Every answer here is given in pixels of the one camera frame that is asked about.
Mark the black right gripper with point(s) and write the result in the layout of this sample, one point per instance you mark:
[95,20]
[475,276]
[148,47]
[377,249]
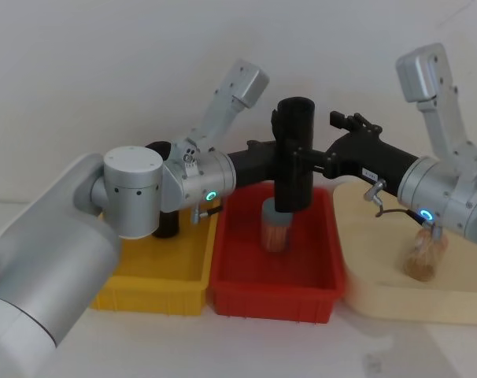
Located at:
[376,161]

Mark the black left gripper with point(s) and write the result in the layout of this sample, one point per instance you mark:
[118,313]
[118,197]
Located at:
[254,165]

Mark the black plastic tube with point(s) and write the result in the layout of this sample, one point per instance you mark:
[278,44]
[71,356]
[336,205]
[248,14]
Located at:
[165,226]
[295,122]

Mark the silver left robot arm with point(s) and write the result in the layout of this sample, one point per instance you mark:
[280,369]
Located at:
[45,236]

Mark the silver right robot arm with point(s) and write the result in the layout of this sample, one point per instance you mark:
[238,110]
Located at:
[451,197]

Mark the clear jar with grey cap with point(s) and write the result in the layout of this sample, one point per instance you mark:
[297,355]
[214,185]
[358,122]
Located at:
[277,232]

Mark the cream plastic tray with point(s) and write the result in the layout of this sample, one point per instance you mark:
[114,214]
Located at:
[380,256]

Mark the clear jar of wooden sticks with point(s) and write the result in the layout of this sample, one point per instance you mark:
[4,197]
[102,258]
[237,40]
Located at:
[423,256]

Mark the red plastic bin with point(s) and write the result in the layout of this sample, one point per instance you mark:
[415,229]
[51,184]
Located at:
[270,283]

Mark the yellow plastic bin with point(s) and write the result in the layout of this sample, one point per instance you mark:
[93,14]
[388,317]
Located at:
[160,267]

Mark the white table cloth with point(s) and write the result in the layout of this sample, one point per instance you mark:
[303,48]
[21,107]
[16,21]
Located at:
[238,350]

